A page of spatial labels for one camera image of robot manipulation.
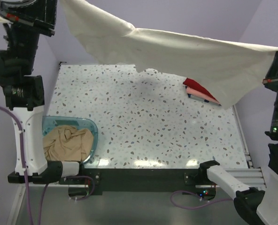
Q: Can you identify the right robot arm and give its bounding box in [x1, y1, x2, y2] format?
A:
[193, 52, 278, 225]

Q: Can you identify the aluminium frame rail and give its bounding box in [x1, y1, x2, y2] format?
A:
[228, 105, 270, 190]

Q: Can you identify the teal plastic basket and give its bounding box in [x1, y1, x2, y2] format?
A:
[42, 116, 98, 164]

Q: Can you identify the folded red t-shirt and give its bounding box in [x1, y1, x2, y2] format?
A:
[183, 78, 220, 105]

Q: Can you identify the cream white t-shirt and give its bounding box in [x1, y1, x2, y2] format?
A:
[60, 0, 278, 108]

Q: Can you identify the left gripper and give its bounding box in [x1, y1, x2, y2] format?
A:
[0, 0, 57, 76]

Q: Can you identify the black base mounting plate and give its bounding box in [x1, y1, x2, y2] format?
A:
[59, 167, 224, 196]

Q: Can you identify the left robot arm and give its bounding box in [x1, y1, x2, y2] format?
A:
[0, 0, 86, 184]

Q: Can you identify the folded pink t-shirt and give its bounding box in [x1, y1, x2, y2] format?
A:
[186, 87, 220, 104]

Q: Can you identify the tan t-shirt in basket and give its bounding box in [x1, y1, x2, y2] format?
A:
[43, 125, 94, 162]

